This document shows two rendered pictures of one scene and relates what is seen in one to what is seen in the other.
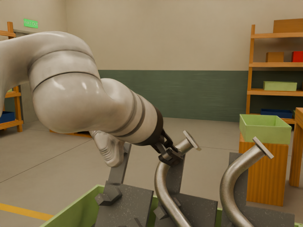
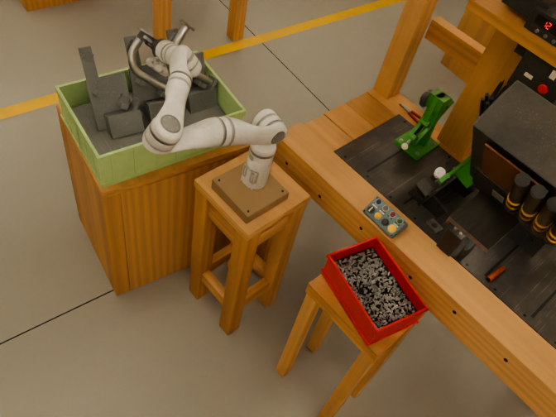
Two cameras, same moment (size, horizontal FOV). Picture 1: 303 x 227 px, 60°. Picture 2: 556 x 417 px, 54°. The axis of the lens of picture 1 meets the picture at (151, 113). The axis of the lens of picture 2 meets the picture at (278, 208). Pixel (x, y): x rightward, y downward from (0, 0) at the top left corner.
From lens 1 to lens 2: 173 cm
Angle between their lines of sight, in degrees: 67
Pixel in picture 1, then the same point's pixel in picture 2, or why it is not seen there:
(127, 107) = not seen: hidden behind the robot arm
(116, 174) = (91, 73)
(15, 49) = (186, 63)
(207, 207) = not seen: hidden behind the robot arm
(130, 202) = (112, 86)
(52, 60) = (192, 60)
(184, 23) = not seen: outside the picture
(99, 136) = (156, 65)
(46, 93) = (195, 70)
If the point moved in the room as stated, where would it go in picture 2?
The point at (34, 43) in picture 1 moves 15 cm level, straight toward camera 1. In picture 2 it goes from (187, 57) to (234, 69)
